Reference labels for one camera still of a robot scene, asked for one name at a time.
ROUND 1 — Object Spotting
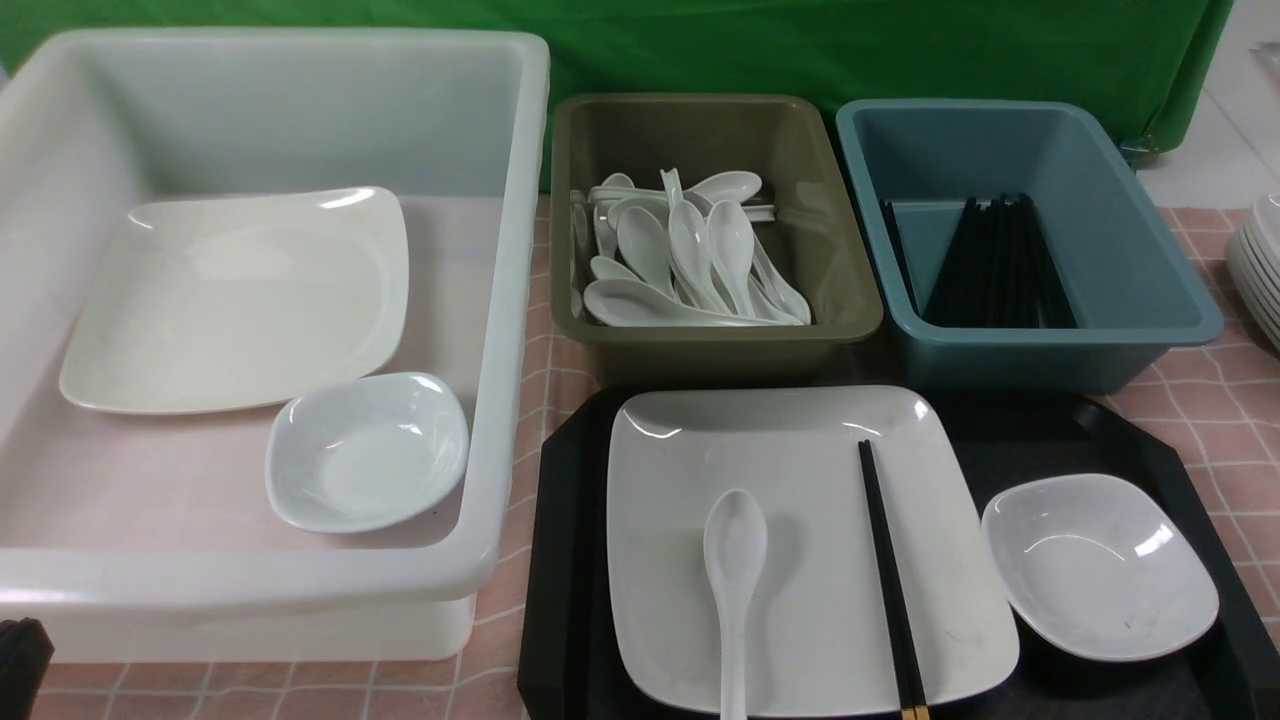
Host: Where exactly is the white ceramic soup spoon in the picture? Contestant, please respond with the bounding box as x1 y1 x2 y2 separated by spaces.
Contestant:
701 489 768 719

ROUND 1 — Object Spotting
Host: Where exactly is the white square rice plate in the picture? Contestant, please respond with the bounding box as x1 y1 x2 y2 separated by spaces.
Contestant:
604 386 1020 717

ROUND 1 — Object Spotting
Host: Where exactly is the black chopstick pair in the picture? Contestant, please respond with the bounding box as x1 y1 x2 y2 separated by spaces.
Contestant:
858 439 931 719

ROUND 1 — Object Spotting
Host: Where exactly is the small white bowl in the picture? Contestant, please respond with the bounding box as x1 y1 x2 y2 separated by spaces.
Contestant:
264 372 470 536
980 473 1220 664

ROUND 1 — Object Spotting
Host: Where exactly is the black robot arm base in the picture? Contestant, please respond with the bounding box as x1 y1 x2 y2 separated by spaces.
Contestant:
0 618 55 719

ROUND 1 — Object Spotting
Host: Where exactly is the white square plate in tub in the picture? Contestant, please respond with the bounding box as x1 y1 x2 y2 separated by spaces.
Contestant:
59 186 410 415

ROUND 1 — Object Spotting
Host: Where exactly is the pile of white spoons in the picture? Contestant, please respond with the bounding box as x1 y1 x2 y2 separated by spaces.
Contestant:
568 170 814 327

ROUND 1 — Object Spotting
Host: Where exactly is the olive green plastic bin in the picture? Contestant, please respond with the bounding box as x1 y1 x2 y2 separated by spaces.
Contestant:
549 94 883 388

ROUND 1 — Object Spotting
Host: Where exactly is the small white bowl in tub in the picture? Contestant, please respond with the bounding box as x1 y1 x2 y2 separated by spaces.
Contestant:
264 372 470 536

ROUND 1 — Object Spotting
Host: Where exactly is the black plastic serving tray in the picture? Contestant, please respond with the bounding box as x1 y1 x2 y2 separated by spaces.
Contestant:
516 388 1279 719

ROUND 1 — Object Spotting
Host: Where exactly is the bundle of black chopsticks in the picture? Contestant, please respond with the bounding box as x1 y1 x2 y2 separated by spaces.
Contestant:
879 193 1079 329

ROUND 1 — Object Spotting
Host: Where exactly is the blue plastic bin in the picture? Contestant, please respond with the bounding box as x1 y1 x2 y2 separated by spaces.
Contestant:
836 99 1224 393

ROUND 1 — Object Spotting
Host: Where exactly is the large white plastic tub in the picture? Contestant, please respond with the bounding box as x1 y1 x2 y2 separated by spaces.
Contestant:
0 27 552 664

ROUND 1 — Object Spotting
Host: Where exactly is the pink checkered tablecloth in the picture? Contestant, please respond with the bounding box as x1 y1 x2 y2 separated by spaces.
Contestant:
32 208 1277 719

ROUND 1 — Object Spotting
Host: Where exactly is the green backdrop cloth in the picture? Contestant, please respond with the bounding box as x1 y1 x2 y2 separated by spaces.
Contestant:
3 1 1231 196

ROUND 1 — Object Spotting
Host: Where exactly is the stack of white plates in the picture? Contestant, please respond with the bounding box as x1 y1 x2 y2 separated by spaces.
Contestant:
1226 193 1279 350

